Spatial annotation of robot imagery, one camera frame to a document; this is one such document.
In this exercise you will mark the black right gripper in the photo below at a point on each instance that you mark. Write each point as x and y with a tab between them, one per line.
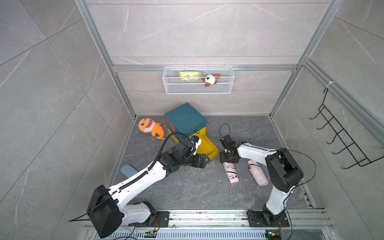
222	159

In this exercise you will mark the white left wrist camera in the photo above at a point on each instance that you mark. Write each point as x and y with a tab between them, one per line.
197	142

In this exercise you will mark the pink umbrella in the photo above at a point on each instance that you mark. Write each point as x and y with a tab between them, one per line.
232	175
257	173

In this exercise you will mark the brown white plush dog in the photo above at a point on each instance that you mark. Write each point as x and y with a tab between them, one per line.
211	80

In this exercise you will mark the light blue cup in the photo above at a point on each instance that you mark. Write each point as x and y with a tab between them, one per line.
128	171

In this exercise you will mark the white wire wall basket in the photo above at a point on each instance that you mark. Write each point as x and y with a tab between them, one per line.
174	86

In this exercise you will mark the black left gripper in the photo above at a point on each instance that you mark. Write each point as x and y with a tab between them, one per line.
202	163

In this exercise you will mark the black wire wall hook rack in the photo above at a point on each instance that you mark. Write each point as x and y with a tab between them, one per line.
341	135

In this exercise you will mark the pink umbrella front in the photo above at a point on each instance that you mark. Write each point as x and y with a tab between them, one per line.
232	175

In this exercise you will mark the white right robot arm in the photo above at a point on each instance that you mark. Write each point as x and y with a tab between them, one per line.
284	172

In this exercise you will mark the teal and yellow drawer box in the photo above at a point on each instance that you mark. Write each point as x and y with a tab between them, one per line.
186	119

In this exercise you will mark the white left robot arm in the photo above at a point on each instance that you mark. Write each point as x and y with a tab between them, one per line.
110	208

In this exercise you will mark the metal base rail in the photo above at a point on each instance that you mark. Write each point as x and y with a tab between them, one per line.
306	224

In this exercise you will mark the orange shark plush toy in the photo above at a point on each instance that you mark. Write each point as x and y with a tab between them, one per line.
148	125

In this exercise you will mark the yellow package in basket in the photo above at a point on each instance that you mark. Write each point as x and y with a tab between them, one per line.
189	75

